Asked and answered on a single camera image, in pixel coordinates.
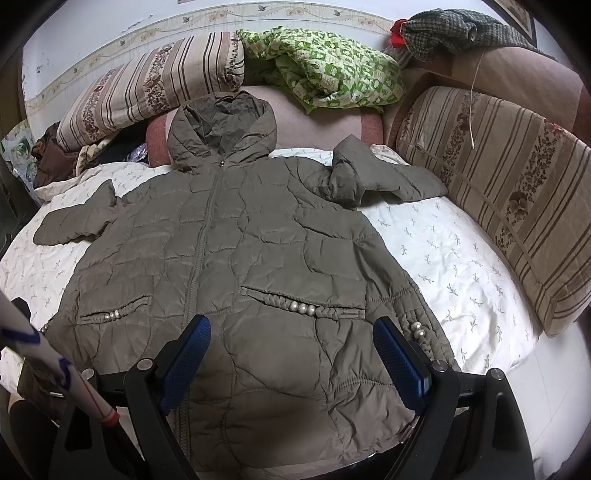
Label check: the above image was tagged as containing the striped floral pillow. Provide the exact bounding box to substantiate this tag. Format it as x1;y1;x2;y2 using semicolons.
56;32;245;152
394;86;590;336

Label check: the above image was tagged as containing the striped floral pillow right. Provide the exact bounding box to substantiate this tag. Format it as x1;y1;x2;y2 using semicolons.
394;86;590;336

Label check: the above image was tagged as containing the striped floral pillow left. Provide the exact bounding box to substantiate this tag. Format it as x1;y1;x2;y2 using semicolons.
56;32;245;152

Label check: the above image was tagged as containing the floral fabric at bedside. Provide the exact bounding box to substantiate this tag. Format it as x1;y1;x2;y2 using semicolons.
1;120;37;194

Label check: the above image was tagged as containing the dark brown garment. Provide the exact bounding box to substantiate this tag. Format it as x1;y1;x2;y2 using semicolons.
31;122;78;189

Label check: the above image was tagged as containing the pink folded blanket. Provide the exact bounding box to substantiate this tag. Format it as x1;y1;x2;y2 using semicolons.
146;86;384;167

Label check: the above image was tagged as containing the olive quilted hooded jacket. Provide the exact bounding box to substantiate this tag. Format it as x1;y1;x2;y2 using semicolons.
34;92;454;479

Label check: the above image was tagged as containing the red cloth item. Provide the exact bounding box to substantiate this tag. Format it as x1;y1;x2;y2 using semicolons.
391;19;407;48

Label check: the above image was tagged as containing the pink brown cushion right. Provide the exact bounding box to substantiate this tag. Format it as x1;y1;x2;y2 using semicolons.
408;47;590;144

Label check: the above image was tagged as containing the white leaf-print bed quilt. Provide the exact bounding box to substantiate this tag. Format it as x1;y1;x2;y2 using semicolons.
1;163;540;374

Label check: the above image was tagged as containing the dark checkered garment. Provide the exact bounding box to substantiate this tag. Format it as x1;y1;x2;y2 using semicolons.
399;9;543;62

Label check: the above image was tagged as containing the green white patterned blanket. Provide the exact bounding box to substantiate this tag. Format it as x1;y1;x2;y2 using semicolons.
236;26;406;113

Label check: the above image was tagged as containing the cream patterned cloth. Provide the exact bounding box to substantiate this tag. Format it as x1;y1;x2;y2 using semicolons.
74;132;125;177

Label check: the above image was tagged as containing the framed picture on wall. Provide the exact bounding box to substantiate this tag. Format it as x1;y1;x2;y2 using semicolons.
484;0;537;46

